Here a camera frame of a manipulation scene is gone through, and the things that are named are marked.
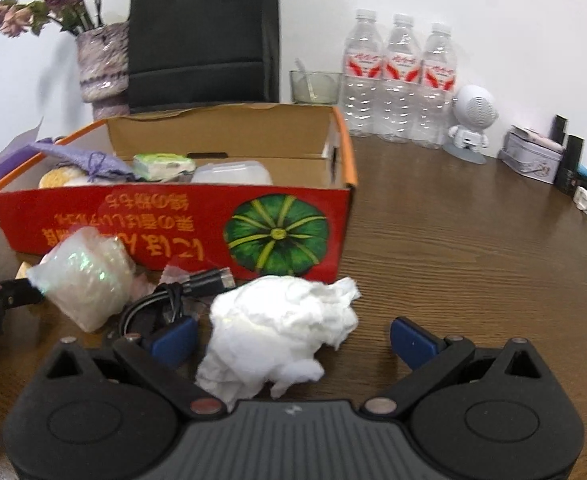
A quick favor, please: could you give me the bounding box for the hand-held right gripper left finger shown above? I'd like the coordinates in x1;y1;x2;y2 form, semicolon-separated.
44;316;225;417

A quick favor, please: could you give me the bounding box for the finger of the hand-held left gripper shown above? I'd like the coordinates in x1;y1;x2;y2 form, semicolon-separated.
0;276;44;311

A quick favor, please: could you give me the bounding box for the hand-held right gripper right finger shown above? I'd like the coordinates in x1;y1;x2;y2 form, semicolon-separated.
363;316;549;416

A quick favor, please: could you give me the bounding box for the black cable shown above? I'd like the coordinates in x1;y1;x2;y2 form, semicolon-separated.
118;268;237;341

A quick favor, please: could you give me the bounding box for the iridescent plastic wrap ball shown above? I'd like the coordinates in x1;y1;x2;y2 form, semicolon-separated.
26;226;137;333

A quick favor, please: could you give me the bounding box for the white tissue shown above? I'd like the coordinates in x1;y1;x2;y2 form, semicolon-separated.
195;275;361;413

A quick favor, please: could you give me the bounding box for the white yellow alpaca plush toy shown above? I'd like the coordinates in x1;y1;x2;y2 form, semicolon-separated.
38;162;92;190

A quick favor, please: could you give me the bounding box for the red cardboard box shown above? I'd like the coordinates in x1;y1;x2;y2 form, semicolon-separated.
0;102;359;282

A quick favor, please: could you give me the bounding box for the purple cloth pouch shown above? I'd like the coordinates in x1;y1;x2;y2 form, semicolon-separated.
28;137;137;183

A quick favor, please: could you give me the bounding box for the green tissue packet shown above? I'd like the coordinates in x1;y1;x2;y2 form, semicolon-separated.
132;152;197;182

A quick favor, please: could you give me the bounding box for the translucent white plastic container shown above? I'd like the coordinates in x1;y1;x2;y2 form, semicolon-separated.
190;158;274;187

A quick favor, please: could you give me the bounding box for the grey tin box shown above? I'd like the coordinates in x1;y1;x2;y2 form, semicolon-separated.
498;126;564;184

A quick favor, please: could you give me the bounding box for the mottled purple ceramic vase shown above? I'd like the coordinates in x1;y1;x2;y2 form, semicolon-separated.
76;21;132;121

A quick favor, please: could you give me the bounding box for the tall black box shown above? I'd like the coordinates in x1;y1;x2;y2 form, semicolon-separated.
553;134;585;198

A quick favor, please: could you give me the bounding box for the white robot speaker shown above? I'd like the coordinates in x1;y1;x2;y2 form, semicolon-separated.
442;85;494;165

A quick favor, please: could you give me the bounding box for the clear water bottle red label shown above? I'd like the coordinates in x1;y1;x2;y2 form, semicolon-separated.
341;8;387;138
376;12;427;143
411;21;459;150

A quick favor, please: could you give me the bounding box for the clear glass cup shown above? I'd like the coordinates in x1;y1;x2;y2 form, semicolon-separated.
290;57;344;107

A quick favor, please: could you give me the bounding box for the black paper bag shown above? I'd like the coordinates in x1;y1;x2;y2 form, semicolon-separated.
126;0;280;115

